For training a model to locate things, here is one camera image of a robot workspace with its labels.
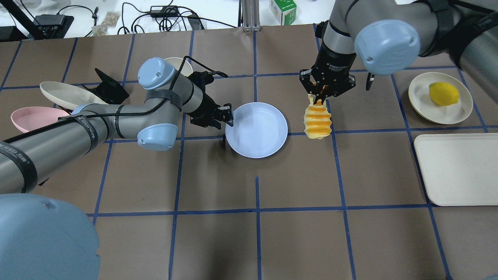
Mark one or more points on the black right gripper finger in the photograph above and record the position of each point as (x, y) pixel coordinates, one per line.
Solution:
(320, 97)

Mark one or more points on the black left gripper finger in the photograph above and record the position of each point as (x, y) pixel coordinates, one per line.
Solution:
(229, 121)

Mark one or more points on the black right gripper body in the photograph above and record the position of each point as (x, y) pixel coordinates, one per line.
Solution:
(331, 65)

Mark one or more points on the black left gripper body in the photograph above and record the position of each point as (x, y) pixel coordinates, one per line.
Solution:
(204, 107)

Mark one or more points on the striped bread loaf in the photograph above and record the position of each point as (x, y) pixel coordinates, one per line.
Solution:
(317, 120)

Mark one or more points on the blue plate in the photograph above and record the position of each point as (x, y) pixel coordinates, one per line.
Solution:
(259, 130)

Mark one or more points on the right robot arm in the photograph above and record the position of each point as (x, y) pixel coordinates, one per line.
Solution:
(388, 36)

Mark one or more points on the cream plate with lemon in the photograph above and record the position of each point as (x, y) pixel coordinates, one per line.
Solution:
(420, 99)

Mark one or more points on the black plate rack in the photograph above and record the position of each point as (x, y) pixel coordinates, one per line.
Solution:
(109, 90)

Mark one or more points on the cream plate in rack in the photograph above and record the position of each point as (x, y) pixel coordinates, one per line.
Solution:
(66, 95)

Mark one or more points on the pink plate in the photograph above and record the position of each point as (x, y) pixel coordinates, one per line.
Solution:
(30, 118)

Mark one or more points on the green white box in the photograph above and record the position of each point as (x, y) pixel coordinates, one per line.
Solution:
(284, 11)

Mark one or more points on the yellow lemon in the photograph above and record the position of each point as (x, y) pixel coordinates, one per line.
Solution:
(443, 94)

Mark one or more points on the black power adapter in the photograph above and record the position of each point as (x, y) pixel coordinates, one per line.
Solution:
(164, 11)

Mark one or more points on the cream rectangular tray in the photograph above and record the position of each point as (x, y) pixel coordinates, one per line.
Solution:
(459, 169)

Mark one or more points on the silver aluminium frame post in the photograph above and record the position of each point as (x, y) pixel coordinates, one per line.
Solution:
(249, 15)

